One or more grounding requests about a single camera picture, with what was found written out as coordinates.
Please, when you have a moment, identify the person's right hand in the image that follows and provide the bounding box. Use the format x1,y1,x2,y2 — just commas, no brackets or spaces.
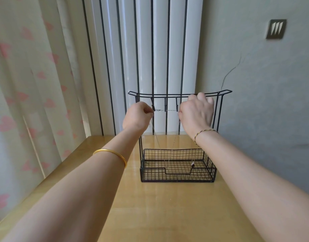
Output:
178,92,216,140

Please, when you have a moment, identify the person's left hand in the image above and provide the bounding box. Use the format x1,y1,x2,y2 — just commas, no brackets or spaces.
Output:
122,101,155,135

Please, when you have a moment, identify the silver chain with silver pendant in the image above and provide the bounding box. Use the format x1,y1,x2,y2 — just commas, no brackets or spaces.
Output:
151,107,181,113

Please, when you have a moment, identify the chain necklace with pendant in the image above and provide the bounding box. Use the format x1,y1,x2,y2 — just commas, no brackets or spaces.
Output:
187,109,212,170

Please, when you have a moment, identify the black wire jewelry rack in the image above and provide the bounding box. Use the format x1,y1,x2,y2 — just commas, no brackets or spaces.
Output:
128,89,233,184

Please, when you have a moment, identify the person's left forearm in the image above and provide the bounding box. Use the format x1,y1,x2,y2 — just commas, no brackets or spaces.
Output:
1,127,145,242

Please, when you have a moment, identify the person's right forearm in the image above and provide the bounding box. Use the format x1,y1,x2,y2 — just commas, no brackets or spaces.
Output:
195,130,309,242

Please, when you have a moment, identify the gold bangle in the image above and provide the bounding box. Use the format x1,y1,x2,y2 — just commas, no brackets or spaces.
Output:
92,148,128,168

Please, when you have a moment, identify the white black-striped curtain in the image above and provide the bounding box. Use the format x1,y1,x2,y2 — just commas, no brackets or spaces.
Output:
64,0,205,137

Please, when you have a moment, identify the pink floral curtain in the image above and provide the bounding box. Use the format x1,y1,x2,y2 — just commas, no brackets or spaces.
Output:
0,0,93,226

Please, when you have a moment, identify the braided cord bracelet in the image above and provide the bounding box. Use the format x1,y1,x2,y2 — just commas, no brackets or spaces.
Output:
194,128,219,146

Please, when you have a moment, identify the grey wall hook plate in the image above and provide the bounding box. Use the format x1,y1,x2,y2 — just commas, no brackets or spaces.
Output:
265,18,288,40

